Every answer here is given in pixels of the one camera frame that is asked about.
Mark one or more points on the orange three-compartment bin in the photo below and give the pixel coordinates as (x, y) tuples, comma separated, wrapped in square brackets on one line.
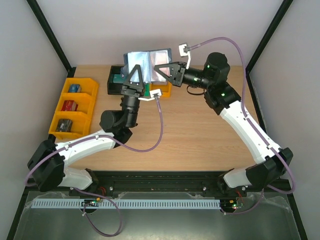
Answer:
[(74, 111)]

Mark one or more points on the green storage bin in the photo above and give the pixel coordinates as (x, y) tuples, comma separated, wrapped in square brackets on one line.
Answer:
[(146, 90)]

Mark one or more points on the red card stack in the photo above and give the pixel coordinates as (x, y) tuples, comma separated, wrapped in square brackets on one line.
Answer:
[(69, 105)]

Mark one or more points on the right black frame post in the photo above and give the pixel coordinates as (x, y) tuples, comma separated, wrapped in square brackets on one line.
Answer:
[(276, 20)]

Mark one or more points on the blue card holder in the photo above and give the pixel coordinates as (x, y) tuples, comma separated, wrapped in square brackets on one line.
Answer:
[(147, 61)]

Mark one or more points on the black storage bin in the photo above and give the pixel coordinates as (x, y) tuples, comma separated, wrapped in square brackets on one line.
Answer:
[(112, 88)]

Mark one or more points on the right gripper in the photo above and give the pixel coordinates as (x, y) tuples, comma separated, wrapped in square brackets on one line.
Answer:
[(178, 74)]

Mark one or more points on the dark grey card stack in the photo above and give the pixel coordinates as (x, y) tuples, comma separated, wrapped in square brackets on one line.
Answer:
[(64, 125)]

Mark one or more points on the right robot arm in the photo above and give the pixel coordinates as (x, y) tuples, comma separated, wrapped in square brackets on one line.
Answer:
[(270, 159)]

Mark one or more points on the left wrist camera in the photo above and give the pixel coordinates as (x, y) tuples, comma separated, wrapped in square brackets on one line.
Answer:
[(153, 95)]

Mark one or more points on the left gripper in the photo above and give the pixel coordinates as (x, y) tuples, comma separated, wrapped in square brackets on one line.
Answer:
[(126, 90)]

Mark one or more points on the white slotted cable duct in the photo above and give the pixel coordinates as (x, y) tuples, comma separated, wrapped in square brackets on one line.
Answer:
[(130, 204)]

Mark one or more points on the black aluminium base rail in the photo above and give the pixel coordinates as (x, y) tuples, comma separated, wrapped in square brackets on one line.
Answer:
[(108, 183)]

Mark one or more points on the blue card stack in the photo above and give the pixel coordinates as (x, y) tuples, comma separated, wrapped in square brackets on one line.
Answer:
[(75, 88)]

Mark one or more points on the small orange storage bin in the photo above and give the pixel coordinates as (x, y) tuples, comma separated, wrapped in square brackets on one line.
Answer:
[(165, 87)]

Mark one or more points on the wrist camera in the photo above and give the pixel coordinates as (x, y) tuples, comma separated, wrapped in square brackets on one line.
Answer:
[(185, 51), (153, 95)]

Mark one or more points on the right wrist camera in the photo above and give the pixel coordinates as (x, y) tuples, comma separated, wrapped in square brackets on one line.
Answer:
[(185, 51)]

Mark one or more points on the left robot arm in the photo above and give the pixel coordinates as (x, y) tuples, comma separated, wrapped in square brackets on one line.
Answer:
[(49, 166)]

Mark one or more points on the black frame post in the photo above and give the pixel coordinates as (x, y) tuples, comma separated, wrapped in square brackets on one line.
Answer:
[(42, 20), (276, 20)]

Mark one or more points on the teal card stack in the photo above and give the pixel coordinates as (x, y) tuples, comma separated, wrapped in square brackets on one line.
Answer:
[(118, 79)]

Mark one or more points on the left black frame post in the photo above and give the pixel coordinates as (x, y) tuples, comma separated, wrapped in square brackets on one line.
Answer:
[(42, 20)]

